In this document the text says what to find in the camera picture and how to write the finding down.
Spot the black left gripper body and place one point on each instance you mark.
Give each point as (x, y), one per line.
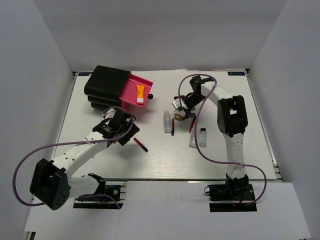
(125, 128)

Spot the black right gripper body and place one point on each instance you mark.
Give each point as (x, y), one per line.
(193, 100)

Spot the red lip gloss tube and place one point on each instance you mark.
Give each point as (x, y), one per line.
(191, 125)

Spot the red black lipstick pen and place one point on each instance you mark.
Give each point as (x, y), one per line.
(141, 145)

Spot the red black lip liner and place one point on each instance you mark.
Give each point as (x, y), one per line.
(172, 127)

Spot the pink top drawer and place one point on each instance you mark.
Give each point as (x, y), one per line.
(128, 94)

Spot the orange cream tube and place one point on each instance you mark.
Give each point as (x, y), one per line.
(140, 94)

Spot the black drawer organizer cabinet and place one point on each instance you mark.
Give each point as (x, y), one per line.
(104, 87)

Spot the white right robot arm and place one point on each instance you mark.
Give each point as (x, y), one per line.
(232, 120)

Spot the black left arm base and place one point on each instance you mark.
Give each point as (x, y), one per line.
(111, 198)

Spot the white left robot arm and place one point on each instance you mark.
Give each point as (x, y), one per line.
(53, 181)

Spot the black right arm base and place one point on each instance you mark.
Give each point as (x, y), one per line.
(221, 200)

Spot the clear bottle black cap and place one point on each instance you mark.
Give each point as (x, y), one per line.
(203, 137)

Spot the clear bottle blue label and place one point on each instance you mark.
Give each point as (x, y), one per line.
(192, 139)

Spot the clear plastic bottle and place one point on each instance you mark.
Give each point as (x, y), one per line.
(167, 121)

